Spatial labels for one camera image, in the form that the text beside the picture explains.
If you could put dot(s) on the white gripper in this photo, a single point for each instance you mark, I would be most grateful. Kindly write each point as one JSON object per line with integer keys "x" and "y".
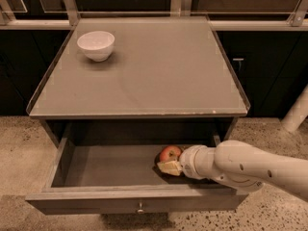
{"x": 188, "y": 162}

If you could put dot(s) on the red apple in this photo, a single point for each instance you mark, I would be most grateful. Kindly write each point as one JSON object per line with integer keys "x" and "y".
{"x": 170, "y": 152}

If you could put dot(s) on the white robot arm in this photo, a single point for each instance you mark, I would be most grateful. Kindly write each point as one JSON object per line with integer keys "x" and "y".
{"x": 238, "y": 165}

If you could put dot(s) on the small metal drawer knob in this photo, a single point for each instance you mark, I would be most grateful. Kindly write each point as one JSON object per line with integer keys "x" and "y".
{"x": 140, "y": 209}

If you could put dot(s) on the open grey top drawer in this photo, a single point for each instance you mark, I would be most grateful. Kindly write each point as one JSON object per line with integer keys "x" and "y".
{"x": 113, "y": 179}

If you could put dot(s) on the grey cabinet with glass top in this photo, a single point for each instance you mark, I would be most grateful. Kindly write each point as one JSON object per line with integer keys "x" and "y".
{"x": 161, "y": 67}

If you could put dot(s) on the white ceramic bowl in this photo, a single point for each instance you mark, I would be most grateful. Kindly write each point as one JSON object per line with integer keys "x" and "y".
{"x": 97, "y": 45}

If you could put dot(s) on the metal railing with glass panels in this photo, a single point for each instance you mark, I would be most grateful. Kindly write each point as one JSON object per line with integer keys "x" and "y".
{"x": 223, "y": 15}

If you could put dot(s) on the dark background cabinet handle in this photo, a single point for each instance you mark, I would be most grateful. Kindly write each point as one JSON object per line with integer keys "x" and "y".
{"x": 238, "y": 63}

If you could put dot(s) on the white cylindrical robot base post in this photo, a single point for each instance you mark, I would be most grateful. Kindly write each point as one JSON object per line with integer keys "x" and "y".
{"x": 299, "y": 111}

